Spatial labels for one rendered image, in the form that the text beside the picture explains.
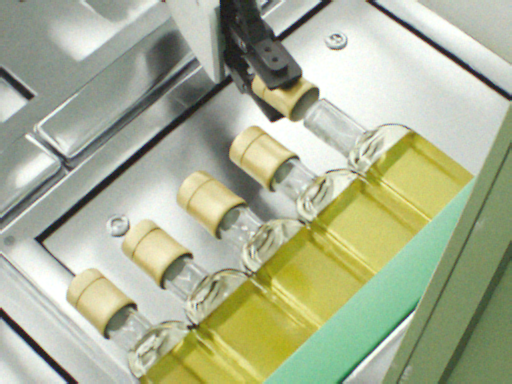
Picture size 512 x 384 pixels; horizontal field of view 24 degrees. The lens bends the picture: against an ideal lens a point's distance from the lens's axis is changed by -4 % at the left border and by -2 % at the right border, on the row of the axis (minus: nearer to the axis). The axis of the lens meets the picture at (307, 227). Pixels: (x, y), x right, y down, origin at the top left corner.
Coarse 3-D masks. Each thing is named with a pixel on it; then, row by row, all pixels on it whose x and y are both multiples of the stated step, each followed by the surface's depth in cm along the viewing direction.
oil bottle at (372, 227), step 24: (312, 192) 91; (336, 192) 90; (360, 192) 90; (384, 192) 90; (312, 216) 89; (336, 216) 89; (360, 216) 89; (384, 216) 89; (408, 216) 89; (336, 240) 89; (360, 240) 88; (384, 240) 88; (408, 240) 88; (384, 264) 87
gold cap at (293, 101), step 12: (252, 84) 98; (288, 84) 97; (300, 84) 97; (312, 84) 97; (264, 96) 98; (276, 96) 97; (288, 96) 97; (300, 96) 96; (312, 96) 99; (276, 108) 98; (288, 108) 97; (300, 108) 100; (300, 120) 99
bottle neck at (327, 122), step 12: (312, 108) 96; (324, 108) 96; (336, 108) 96; (312, 120) 96; (324, 120) 96; (336, 120) 95; (348, 120) 95; (312, 132) 97; (324, 132) 96; (336, 132) 95; (348, 132) 95; (360, 132) 95; (336, 144) 95; (348, 144) 95
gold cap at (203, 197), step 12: (192, 180) 92; (204, 180) 92; (216, 180) 93; (180, 192) 92; (192, 192) 92; (204, 192) 92; (216, 192) 92; (228, 192) 92; (180, 204) 93; (192, 204) 92; (204, 204) 91; (216, 204) 91; (228, 204) 91; (192, 216) 93; (204, 216) 91; (216, 216) 91; (216, 228) 91
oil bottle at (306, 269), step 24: (288, 216) 90; (264, 240) 88; (288, 240) 88; (312, 240) 88; (264, 264) 87; (288, 264) 87; (312, 264) 87; (336, 264) 87; (360, 264) 87; (288, 288) 86; (312, 288) 86; (336, 288) 86; (360, 288) 86; (312, 312) 85; (336, 312) 85
